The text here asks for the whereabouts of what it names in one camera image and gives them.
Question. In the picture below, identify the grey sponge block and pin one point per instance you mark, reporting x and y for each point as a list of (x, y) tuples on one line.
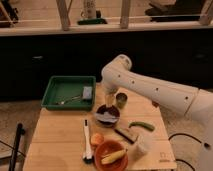
[(87, 93)]

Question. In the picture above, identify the white plastic cup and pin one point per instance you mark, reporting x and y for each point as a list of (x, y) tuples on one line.
[(143, 144)]

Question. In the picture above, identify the orange fruit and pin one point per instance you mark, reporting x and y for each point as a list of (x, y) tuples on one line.
[(97, 139)]

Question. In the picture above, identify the green plastic tray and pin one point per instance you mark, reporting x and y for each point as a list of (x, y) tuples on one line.
[(62, 88)]

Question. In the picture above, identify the green chili pepper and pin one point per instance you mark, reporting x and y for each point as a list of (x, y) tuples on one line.
[(145, 125)]

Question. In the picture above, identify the white mug on green base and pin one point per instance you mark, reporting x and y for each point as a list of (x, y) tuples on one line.
[(90, 15)]

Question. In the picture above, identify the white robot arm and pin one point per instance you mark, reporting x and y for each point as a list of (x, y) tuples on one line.
[(186, 100)]

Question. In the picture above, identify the yellowish gripper fingers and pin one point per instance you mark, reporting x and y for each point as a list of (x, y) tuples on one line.
[(109, 100)]

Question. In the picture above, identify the grey cloth in bowl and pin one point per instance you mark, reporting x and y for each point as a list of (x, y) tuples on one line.
[(106, 117)]

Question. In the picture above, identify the black pole stand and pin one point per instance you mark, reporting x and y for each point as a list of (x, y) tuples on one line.
[(15, 148)]

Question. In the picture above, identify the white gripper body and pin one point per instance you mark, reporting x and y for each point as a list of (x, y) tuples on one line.
[(109, 88)]

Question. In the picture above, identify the brown rectangular block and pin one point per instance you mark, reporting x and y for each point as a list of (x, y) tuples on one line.
[(130, 135)]

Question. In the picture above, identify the dark brown bowl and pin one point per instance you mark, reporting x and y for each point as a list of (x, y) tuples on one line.
[(112, 110)]

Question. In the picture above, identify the green metal cup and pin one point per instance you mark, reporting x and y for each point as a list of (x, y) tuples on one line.
[(121, 100)]

